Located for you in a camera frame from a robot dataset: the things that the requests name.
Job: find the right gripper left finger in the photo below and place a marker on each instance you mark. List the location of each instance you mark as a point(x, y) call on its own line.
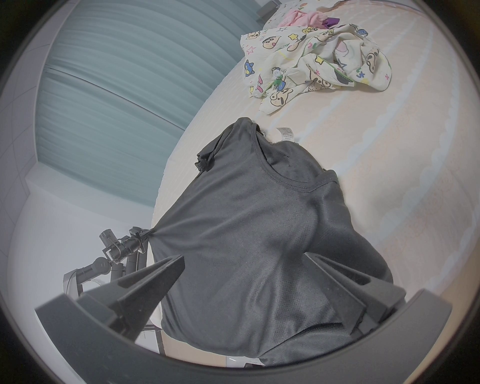
point(127, 300)

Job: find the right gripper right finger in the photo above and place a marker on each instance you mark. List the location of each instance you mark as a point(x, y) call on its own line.
point(367, 300)

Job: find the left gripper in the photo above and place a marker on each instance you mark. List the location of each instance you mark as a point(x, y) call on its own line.
point(125, 249)

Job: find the black T-shirt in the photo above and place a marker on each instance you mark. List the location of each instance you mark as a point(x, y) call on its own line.
point(243, 225)

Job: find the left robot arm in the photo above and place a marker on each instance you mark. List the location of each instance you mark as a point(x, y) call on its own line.
point(98, 265)

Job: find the bed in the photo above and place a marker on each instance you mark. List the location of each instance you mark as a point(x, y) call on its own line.
point(412, 168)

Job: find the blue-green curtain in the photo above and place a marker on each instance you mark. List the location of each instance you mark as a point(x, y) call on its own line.
point(93, 131)
point(150, 48)

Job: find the white printed pyjama top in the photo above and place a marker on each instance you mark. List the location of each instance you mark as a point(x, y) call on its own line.
point(300, 67)

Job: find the grey bedside table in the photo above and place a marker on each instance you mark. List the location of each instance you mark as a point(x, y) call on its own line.
point(267, 9)

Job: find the purple garment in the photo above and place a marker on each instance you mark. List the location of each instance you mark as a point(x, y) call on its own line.
point(330, 22)

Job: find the pink garment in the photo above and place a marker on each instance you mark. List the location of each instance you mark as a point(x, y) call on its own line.
point(300, 18)

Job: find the white printed pillow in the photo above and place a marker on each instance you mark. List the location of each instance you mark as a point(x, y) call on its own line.
point(288, 5)

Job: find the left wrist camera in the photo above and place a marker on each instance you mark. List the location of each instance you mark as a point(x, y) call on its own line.
point(108, 236)

